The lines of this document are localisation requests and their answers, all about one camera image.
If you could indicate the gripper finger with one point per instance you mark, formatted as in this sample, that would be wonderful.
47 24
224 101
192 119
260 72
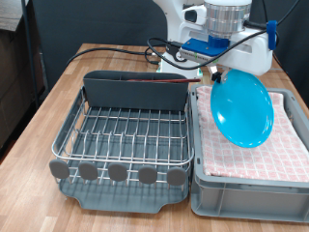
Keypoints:
226 72
216 77

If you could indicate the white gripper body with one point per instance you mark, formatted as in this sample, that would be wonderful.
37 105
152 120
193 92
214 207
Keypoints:
251 54

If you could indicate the blue plate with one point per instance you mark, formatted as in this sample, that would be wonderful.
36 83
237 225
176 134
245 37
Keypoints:
241 112

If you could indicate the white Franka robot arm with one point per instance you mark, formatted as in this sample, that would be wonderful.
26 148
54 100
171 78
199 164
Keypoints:
175 19

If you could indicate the dark grey cutlery holder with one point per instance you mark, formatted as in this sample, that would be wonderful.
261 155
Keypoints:
135 93

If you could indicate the pink checked cloth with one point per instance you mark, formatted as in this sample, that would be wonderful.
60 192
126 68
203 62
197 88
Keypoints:
257 164

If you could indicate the grey plastic crate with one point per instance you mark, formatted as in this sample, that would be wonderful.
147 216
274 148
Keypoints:
244 203

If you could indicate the grey plastic drain tray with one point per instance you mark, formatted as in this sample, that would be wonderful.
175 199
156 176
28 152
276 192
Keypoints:
128 199

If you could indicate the dark metal pole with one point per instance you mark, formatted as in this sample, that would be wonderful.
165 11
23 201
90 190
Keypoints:
29 48

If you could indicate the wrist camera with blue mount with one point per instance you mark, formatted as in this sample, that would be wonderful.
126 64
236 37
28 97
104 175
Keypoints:
206 46

